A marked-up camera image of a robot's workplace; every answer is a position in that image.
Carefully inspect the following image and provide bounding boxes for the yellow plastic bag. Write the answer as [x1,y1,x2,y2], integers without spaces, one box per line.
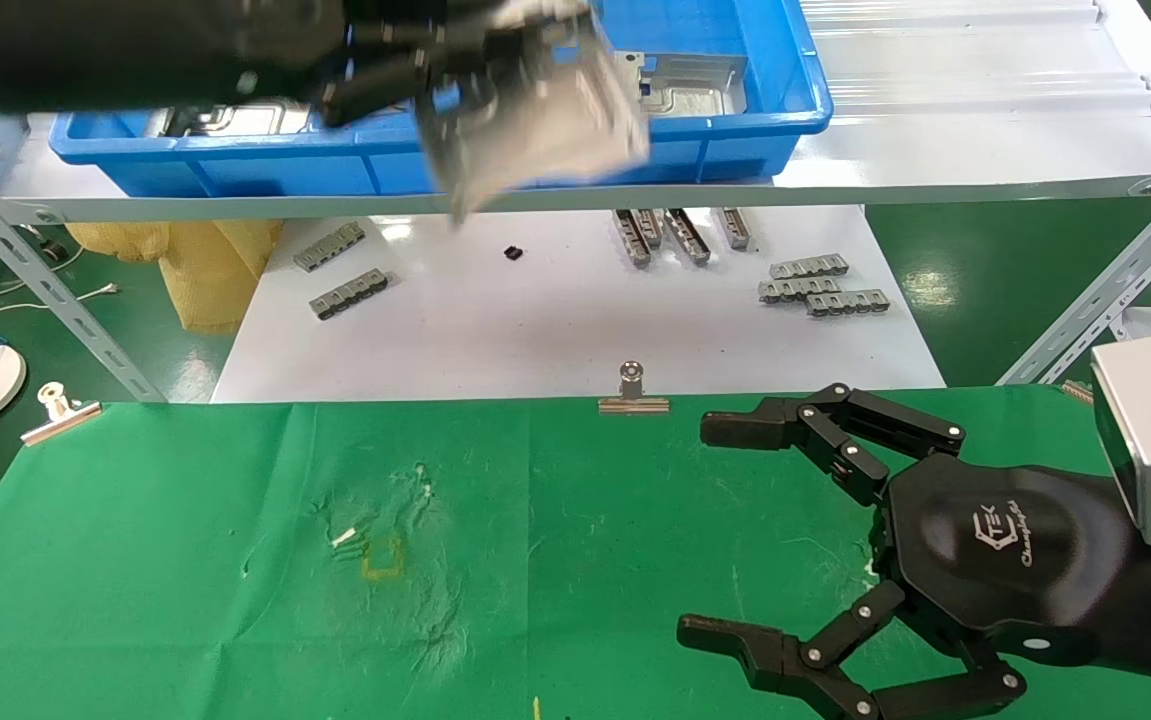
[65,220,284,334]

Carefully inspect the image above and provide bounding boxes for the perforated steel shelf leg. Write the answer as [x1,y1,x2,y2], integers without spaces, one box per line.
[995,165,1151,387]
[0,150,168,403]

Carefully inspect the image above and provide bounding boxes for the stamped sheet metal part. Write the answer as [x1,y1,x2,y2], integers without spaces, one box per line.
[415,0,652,226]
[150,98,314,138]
[615,52,748,122]

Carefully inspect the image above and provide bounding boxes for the green table mat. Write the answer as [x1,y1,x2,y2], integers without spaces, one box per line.
[0,385,1151,720]

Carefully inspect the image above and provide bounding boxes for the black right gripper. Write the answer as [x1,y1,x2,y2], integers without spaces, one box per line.
[677,383,1151,720]

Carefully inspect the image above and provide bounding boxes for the white metal shelf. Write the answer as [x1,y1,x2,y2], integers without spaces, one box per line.
[0,0,1151,226]

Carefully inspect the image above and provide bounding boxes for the corrugated clear plastic sheet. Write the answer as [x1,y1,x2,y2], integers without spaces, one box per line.
[800,0,1151,119]

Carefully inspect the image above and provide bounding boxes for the blue plastic bin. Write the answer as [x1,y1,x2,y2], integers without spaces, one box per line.
[48,0,833,198]

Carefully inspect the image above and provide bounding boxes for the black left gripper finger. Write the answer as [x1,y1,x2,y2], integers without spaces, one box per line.
[345,15,536,63]

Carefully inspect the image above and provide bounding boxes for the white floor cable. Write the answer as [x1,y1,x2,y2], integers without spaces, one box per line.
[0,283,121,341]

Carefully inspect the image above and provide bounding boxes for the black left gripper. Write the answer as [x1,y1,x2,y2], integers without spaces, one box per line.
[0,0,461,128]

